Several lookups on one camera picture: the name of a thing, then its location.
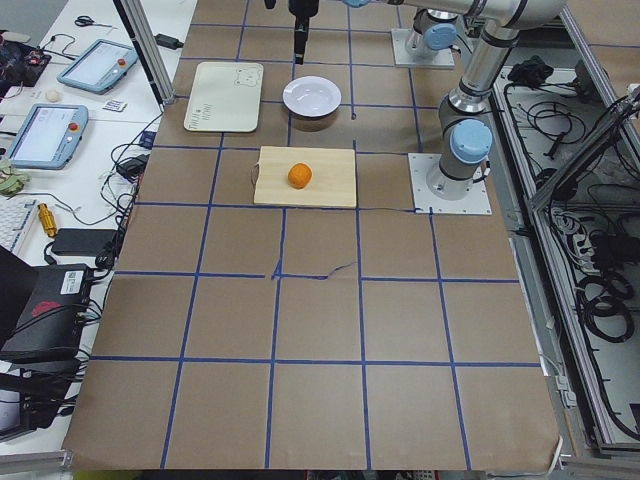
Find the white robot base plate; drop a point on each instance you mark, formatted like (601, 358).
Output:
(434, 193)
(414, 50)

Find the white keyboard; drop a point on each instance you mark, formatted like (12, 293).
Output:
(17, 217)

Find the gold metal cylinder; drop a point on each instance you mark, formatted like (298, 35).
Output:
(47, 220)

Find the black scissors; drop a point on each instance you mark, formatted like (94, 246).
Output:
(84, 21)

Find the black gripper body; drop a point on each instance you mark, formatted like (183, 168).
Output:
(303, 7)

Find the small printed card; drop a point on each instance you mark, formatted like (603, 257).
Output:
(115, 106)

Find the green plush toy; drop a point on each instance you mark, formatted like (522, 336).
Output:
(12, 181)

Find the bamboo cutting board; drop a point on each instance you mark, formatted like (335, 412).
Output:
(314, 177)

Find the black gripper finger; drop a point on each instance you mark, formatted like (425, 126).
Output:
(301, 33)

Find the white round plate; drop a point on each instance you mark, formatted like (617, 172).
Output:
(312, 96)

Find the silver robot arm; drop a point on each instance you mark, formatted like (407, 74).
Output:
(506, 16)
(466, 138)

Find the black electronics box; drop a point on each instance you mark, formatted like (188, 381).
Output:
(41, 312)

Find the orange fruit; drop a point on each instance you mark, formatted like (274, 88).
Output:
(299, 175)

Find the cream tray with bear print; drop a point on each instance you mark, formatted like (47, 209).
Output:
(225, 97)

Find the black power adapter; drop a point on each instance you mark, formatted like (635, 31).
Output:
(167, 41)

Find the small beige ball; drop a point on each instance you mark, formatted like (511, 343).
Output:
(53, 96)

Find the blue teach pendant far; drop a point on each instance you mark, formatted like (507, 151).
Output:
(100, 67)

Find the aluminium frame post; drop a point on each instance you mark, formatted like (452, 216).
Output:
(134, 19)

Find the blue teach pendant near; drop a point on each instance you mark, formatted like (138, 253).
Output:
(48, 136)

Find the blue teach pendant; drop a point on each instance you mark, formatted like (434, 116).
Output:
(100, 67)
(48, 136)

